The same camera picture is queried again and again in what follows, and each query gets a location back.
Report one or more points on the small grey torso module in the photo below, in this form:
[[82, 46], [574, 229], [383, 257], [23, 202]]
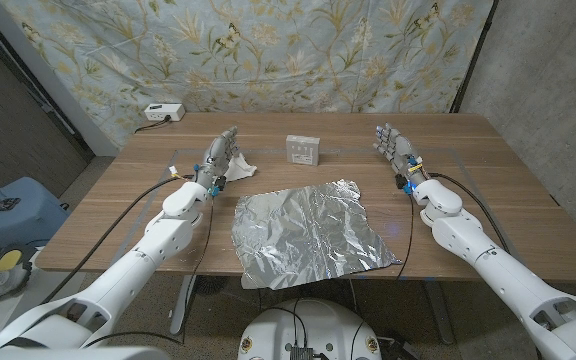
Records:
[[301, 353]]

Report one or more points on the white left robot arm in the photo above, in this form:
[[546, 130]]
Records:
[[143, 250]]

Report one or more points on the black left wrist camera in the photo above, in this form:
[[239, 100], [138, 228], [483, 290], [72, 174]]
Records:
[[219, 184]]

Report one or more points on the black round object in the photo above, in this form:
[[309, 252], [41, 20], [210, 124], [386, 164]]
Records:
[[211, 285]]

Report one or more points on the small grey box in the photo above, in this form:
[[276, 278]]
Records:
[[302, 150]]

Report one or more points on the floral printed backdrop cloth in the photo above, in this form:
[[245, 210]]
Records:
[[268, 60]]

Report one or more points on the black backdrop stand pole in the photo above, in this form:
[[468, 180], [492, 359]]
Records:
[[473, 57]]

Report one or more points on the crinkled aluminum foil sheet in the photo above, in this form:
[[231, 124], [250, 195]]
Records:
[[308, 230]]

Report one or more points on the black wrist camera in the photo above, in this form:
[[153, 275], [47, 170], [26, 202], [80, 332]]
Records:
[[219, 184], [402, 182]]

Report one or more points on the grey door frame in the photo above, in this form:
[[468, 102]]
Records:
[[43, 70]]

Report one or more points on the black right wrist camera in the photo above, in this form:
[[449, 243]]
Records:
[[402, 182]]

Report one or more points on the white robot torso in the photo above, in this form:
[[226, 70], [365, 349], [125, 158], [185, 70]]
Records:
[[318, 325]]

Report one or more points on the crumpled white napkin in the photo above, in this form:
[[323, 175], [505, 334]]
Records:
[[244, 170]]

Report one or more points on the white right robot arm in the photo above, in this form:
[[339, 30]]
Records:
[[493, 270]]

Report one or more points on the black yellow padded item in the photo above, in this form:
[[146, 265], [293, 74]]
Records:
[[7, 260]]

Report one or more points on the grey metal table leg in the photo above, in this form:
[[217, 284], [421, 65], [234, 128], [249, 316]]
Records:
[[182, 305], [439, 310]]

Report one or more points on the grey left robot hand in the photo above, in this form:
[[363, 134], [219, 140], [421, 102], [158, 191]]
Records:
[[215, 162]]

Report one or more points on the white power strip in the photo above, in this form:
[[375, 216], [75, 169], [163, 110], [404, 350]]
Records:
[[164, 112]]

